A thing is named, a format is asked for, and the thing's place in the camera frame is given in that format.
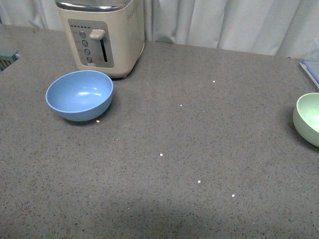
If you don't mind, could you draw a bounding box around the blue bowl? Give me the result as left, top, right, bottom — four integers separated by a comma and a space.
45, 70, 114, 121

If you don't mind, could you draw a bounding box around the green bowl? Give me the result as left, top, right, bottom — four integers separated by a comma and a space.
293, 93, 319, 147

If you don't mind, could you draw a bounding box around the cream toaster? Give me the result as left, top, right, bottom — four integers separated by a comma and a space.
55, 0, 145, 78

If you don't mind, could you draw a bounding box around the white curtain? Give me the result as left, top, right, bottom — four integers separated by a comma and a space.
0, 0, 319, 59

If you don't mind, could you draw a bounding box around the clear plastic container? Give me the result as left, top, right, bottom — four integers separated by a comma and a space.
300, 47, 319, 88

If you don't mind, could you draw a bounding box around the grey green rack corner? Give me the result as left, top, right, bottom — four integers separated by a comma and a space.
0, 48, 19, 72

